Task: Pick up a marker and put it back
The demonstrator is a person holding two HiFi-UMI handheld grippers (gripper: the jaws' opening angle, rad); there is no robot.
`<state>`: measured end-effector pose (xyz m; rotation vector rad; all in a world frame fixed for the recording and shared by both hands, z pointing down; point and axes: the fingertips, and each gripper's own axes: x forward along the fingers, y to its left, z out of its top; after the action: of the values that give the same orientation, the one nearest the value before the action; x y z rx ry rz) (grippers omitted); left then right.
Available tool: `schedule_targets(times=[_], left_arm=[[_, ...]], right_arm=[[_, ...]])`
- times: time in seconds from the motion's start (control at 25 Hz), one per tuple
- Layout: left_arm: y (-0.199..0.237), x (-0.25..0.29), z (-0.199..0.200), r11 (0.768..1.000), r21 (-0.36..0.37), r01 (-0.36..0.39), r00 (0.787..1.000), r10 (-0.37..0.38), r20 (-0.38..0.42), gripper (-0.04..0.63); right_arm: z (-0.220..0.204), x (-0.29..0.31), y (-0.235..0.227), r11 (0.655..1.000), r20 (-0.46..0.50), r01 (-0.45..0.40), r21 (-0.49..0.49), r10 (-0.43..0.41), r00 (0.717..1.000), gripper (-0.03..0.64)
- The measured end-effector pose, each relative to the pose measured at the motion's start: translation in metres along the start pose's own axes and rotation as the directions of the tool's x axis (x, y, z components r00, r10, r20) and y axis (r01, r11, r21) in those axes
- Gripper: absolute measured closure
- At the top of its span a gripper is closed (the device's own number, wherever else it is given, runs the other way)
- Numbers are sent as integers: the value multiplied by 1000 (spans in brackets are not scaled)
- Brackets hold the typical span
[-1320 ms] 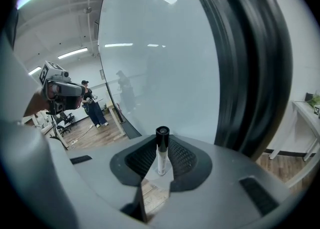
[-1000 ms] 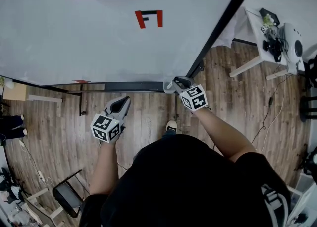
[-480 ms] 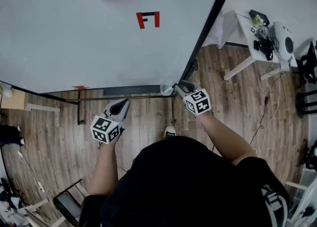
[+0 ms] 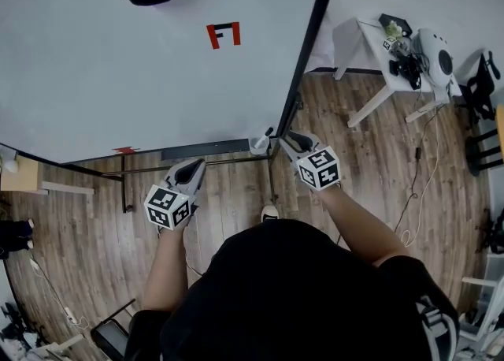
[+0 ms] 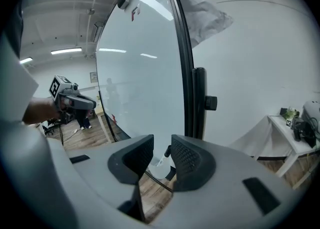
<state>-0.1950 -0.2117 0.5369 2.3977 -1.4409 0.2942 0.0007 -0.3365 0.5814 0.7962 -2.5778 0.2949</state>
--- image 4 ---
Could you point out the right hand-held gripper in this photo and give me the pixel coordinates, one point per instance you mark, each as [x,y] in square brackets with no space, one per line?
[318,168]

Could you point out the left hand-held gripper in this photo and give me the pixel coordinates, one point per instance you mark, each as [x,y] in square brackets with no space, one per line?
[167,207]

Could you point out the black marker pen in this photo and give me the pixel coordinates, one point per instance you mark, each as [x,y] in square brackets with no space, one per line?
[264,138]

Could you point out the white pen cup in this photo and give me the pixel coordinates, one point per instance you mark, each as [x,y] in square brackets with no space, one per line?
[258,149]

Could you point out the person's left forearm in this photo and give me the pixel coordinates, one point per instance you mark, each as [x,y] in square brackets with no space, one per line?
[165,269]

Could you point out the person's right forearm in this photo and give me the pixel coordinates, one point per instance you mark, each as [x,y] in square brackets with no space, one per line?
[362,225]

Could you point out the person's white shoe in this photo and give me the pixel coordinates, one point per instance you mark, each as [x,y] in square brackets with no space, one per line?
[269,212]

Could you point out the black power adapter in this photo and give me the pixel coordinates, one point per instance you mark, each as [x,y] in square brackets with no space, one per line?
[417,153]

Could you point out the white table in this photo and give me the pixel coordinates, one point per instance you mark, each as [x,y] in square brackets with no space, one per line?
[374,50]

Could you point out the person's black shirt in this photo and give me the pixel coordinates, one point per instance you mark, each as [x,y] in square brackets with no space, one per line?
[291,292]

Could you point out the pale green plant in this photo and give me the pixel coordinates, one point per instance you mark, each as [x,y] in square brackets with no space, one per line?
[393,29]

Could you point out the white round device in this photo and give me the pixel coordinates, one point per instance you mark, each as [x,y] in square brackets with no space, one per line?
[431,56]

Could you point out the black tray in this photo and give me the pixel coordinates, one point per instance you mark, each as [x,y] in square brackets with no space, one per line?
[405,24]

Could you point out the light wooden side table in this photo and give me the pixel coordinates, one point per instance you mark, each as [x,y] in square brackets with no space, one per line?
[19,178]

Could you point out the white round lamp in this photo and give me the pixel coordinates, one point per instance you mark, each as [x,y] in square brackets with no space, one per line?
[10,166]

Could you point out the black folding chair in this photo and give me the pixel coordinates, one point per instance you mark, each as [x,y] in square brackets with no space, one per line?
[110,336]

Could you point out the white power strip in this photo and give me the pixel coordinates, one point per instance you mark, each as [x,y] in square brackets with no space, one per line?
[71,314]

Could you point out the black office chair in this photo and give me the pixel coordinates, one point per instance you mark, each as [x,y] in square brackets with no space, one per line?
[482,87]

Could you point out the yellow round table black legs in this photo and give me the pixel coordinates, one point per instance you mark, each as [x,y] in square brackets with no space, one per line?
[500,123]

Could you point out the black stand base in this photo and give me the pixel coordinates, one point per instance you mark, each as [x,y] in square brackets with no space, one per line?
[494,231]

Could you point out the white whiteboard black frame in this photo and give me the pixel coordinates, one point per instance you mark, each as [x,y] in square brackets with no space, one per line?
[118,87]

